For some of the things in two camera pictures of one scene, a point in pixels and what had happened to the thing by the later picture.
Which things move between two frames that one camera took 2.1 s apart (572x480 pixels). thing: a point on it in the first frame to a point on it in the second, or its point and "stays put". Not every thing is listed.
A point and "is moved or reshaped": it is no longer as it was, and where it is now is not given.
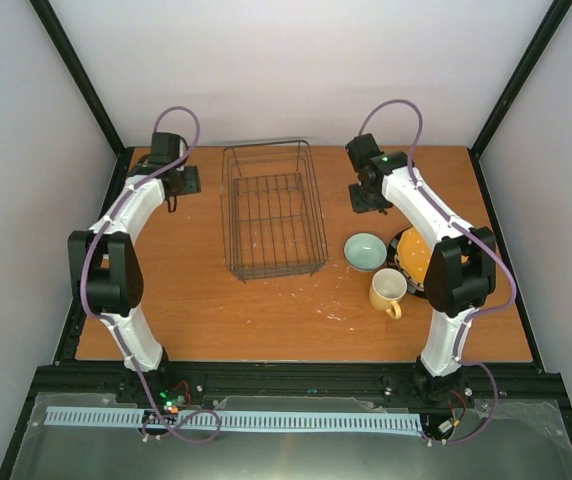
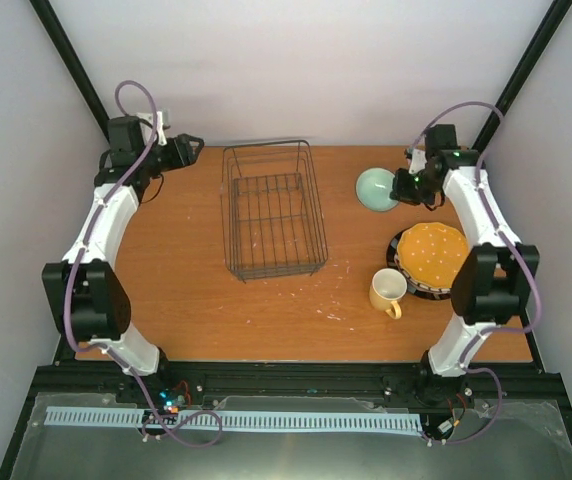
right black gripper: (358, 206) to (400, 194)
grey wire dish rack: (272, 217) stays put
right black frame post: (554, 19) stays put
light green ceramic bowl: (365, 252) is moved or reshaped
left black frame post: (85, 83) stays put
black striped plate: (412, 285) stays put
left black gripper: (190, 184) to (182, 155)
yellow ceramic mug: (386, 288) stays put
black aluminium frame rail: (289, 384) stays put
